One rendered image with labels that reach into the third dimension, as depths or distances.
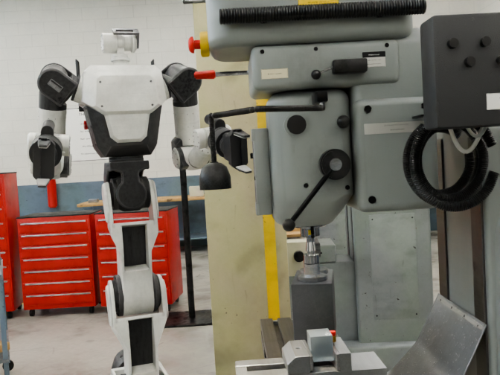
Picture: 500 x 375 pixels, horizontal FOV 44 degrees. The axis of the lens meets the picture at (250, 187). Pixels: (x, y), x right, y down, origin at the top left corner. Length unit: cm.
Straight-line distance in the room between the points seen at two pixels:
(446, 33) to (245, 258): 225
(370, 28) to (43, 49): 986
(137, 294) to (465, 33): 138
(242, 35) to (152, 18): 945
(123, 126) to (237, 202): 130
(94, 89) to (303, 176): 89
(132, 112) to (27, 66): 910
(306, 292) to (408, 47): 76
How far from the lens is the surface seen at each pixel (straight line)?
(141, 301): 215
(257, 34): 140
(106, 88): 206
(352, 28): 143
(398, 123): 143
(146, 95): 208
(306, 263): 185
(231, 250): 326
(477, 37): 124
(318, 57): 141
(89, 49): 1091
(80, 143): 1080
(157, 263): 609
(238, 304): 332
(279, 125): 142
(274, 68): 140
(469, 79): 122
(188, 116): 221
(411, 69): 147
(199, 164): 216
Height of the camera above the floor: 149
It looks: 3 degrees down
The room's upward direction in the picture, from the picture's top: 3 degrees counter-clockwise
